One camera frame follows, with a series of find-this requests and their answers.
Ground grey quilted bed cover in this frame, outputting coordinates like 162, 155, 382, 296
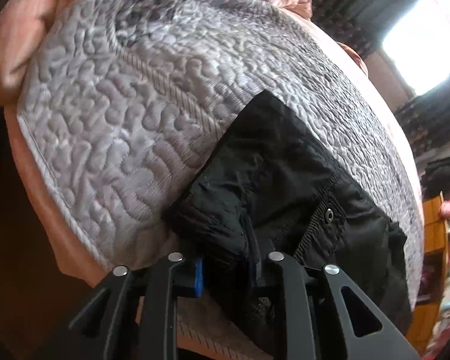
18, 0, 421, 301

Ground black pants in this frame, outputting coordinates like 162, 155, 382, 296
163, 91, 412, 355

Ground black bag on floor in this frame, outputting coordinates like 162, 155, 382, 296
420, 157, 450, 200

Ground orange wooden cabinet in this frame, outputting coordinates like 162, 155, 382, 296
406, 193, 448, 356

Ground pink bed sheet mattress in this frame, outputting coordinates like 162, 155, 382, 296
3, 25, 427, 360

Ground dark patterned curtain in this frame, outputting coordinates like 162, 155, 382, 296
313, 0, 450, 157

